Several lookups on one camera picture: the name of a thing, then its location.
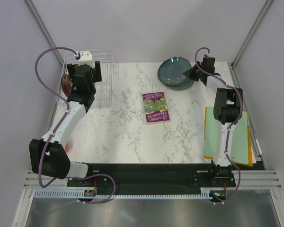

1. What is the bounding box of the dark teal glazed plate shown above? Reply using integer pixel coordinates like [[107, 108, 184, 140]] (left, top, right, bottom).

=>
[[157, 57, 191, 86]]

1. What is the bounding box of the red floral small plate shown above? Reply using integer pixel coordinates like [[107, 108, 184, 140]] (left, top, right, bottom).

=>
[[61, 74, 72, 97]]

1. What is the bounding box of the grey-blue plate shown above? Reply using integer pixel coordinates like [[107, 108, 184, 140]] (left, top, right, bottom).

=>
[[166, 79, 194, 90]]

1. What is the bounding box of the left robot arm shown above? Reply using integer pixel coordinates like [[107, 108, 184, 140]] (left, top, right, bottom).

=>
[[29, 61, 102, 186]]

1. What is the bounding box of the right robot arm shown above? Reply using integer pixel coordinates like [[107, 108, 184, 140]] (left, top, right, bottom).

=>
[[183, 55, 242, 186]]

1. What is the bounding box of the purple treehouse book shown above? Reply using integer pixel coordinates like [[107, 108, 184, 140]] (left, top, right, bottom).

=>
[[142, 92, 170, 124]]

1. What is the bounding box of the green paper folder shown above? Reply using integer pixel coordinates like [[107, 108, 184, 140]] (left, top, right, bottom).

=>
[[203, 106, 250, 165]]

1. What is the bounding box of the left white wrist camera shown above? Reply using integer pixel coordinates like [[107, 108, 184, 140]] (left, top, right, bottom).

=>
[[75, 50, 94, 67]]

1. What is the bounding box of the clear wire dish rack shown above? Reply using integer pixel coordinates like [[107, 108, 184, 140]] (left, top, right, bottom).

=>
[[61, 49, 119, 109]]

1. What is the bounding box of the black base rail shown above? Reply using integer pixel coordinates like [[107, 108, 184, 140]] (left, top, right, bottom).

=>
[[67, 164, 236, 196]]

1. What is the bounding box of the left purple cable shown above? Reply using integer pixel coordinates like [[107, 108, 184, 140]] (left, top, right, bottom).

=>
[[35, 46, 116, 204]]

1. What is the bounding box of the aluminium frame rail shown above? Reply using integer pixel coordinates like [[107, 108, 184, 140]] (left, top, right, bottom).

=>
[[24, 168, 281, 189]]

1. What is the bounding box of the white slotted cable duct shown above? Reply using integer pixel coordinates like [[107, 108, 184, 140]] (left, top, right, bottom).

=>
[[33, 189, 226, 200]]

